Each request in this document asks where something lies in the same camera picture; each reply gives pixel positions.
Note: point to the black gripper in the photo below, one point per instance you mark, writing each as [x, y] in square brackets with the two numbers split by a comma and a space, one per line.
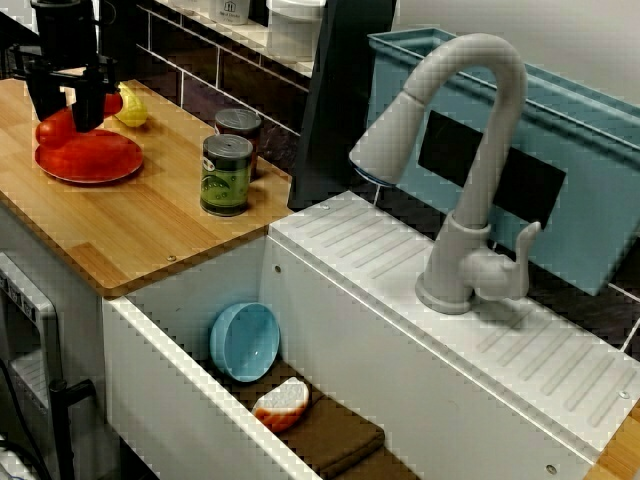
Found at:
[65, 70]

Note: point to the red round plate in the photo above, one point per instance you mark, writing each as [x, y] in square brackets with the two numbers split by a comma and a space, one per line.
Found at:
[92, 165]

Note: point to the green pickle jar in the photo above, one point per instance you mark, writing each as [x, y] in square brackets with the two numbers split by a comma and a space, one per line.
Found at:
[225, 175]

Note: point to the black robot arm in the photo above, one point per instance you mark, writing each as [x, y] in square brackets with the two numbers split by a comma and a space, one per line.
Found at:
[62, 14]

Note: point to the yellow toy corn cob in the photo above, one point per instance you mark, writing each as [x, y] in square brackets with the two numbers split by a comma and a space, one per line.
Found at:
[132, 112]

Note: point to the wooden countertop board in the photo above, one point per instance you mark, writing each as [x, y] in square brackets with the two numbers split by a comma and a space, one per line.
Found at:
[125, 230]
[622, 445]

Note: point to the white lidded plastic jar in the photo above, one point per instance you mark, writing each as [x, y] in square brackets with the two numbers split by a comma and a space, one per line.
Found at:
[295, 30]
[232, 11]

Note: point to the grey toy appliance door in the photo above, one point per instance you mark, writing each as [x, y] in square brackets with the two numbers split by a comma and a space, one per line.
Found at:
[30, 325]

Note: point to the black upright panel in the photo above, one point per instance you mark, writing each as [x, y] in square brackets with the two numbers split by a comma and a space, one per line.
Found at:
[340, 100]

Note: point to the light blue bowl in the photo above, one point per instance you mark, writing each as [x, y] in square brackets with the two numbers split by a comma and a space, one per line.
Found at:
[247, 345]

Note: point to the orange and white toy bread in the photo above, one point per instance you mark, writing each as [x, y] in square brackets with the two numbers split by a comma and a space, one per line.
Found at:
[280, 405]

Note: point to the white toy kitchen sink unit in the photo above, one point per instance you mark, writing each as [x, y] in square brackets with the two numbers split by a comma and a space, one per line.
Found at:
[400, 325]

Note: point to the grey toy faucet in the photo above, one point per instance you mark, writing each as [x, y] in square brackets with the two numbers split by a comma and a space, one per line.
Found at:
[500, 100]

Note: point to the brown folded cloth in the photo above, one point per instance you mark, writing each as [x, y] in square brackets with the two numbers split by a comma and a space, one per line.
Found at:
[345, 440]

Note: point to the teal plastic bin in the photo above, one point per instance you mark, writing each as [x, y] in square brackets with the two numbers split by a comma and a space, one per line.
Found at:
[590, 165]

